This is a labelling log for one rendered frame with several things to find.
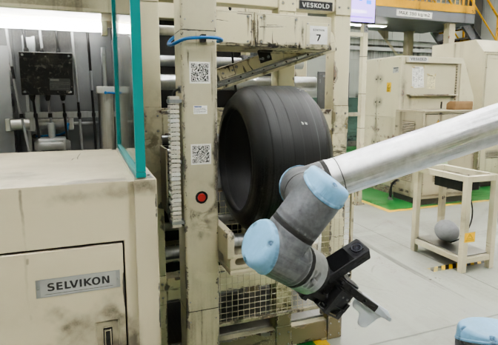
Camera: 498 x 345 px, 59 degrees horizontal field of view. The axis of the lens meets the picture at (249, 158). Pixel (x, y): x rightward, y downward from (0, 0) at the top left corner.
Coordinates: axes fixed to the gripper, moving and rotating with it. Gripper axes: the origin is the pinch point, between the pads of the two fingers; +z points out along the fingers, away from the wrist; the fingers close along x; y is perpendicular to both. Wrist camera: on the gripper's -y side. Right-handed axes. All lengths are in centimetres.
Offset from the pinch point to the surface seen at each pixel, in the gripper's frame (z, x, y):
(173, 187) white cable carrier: -14, -79, 20
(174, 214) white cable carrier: -9, -76, 28
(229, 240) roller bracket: 6, -61, 22
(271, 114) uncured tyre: -6, -69, -22
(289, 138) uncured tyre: 1, -62, -19
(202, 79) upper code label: -27, -87, -17
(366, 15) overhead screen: 227, -396, -210
